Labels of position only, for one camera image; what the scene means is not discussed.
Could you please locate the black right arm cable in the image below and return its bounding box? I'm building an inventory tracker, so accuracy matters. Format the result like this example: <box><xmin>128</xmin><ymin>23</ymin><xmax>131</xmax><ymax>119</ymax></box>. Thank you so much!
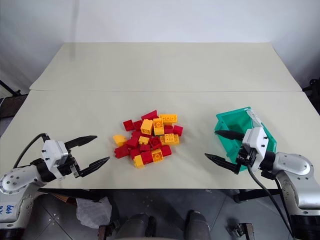
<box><xmin>248</xmin><ymin>165</ymin><xmax>295</xmax><ymax>237</ymax></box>

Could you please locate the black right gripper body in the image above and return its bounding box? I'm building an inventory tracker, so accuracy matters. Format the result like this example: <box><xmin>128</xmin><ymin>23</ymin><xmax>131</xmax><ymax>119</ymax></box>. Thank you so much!
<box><xmin>234</xmin><ymin>144</ymin><xmax>258</xmax><ymax>174</ymax></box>

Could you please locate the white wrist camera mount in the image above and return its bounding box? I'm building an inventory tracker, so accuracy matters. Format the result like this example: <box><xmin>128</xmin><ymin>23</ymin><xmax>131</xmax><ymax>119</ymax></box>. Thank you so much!
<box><xmin>241</xmin><ymin>126</ymin><xmax>270</xmax><ymax>171</ymax></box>
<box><xmin>41</xmin><ymin>139</ymin><xmax>70</xmax><ymax>180</ymax></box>

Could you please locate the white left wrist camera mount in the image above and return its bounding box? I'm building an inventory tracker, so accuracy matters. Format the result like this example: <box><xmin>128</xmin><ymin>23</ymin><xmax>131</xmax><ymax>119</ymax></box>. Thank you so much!
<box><xmin>41</xmin><ymin>139</ymin><xmax>70</xmax><ymax>180</ymax></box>

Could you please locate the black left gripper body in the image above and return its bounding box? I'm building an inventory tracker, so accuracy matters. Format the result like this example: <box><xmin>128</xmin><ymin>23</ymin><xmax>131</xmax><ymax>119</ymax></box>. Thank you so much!
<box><xmin>57</xmin><ymin>149</ymin><xmax>81</xmax><ymax>179</ymax></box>

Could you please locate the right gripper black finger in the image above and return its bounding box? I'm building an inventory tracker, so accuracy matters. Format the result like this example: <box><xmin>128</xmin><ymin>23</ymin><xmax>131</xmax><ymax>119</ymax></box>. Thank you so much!
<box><xmin>215</xmin><ymin>129</ymin><xmax>245</xmax><ymax>141</ymax></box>
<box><xmin>204</xmin><ymin>153</ymin><xmax>240</xmax><ymax>175</ymax></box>

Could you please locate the black table leg foot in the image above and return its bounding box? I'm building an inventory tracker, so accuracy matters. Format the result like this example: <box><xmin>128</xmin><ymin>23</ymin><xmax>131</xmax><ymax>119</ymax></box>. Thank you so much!
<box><xmin>233</xmin><ymin>188</ymin><xmax>283</xmax><ymax>204</ymax></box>

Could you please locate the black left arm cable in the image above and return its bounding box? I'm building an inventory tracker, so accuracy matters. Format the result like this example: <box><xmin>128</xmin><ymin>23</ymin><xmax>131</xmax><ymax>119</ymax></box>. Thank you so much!
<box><xmin>12</xmin><ymin>133</ymin><xmax>51</xmax><ymax>169</ymax></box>

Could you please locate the black equipment stand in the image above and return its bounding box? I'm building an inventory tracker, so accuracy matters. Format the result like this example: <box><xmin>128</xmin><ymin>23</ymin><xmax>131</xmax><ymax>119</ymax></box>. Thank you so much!
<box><xmin>301</xmin><ymin>78</ymin><xmax>320</xmax><ymax>111</ymax></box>

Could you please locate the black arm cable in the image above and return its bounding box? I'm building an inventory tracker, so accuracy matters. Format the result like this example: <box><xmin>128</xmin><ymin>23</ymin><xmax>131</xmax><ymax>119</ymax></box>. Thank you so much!
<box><xmin>12</xmin><ymin>133</ymin><xmax>51</xmax><ymax>169</ymax></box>
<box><xmin>248</xmin><ymin>165</ymin><xmax>295</xmax><ymax>237</ymax></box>

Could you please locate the black table crossbar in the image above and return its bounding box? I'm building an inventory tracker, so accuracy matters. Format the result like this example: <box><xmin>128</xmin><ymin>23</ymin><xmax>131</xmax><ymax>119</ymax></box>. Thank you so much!
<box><xmin>37</xmin><ymin>188</ymin><xmax>106</xmax><ymax>204</ymax></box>

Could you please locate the red plastic toy brick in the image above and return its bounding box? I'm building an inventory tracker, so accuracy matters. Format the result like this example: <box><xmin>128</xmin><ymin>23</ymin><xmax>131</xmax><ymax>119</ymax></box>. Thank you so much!
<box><xmin>141</xmin><ymin>109</ymin><xmax>160</xmax><ymax>121</ymax></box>

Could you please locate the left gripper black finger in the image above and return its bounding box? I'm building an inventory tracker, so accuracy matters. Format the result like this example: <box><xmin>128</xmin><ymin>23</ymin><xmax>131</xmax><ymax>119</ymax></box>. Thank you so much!
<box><xmin>74</xmin><ymin>156</ymin><xmax>111</xmax><ymax>179</ymax></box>
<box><xmin>64</xmin><ymin>135</ymin><xmax>98</xmax><ymax>151</ymax></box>

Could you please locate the white plastic bag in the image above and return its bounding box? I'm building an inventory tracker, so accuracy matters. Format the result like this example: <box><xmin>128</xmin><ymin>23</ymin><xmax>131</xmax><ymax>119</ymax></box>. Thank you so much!
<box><xmin>76</xmin><ymin>196</ymin><xmax>113</xmax><ymax>229</ymax></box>

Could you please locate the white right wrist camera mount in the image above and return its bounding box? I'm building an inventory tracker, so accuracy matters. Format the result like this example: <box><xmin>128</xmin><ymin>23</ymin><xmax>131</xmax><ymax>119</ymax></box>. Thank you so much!
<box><xmin>241</xmin><ymin>126</ymin><xmax>270</xmax><ymax>171</ymax></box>

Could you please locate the dark rounded shape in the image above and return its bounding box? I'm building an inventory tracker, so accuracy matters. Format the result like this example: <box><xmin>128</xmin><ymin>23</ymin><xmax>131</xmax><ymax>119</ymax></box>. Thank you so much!
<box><xmin>184</xmin><ymin>209</ymin><xmax>212</xmax><ymax>240</ymax></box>
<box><xmin>116</xmin><ymin>212</ymin><xmax>157</xmax><ymax>240</ymax></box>

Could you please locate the green plastic bin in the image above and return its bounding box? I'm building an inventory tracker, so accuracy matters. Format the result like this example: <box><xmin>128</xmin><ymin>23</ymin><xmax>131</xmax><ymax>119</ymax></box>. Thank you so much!
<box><xmin>214</xmin><ymin>106</ymin><xmax>279</xmax><ymax>173</ymax></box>

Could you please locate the black metal stand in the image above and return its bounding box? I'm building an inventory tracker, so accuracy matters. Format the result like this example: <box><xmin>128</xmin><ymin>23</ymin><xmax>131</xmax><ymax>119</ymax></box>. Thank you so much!
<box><xmin>0</xmin><ymin>79</ymin><xmax>29</xmax><ymax>119</ymax></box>

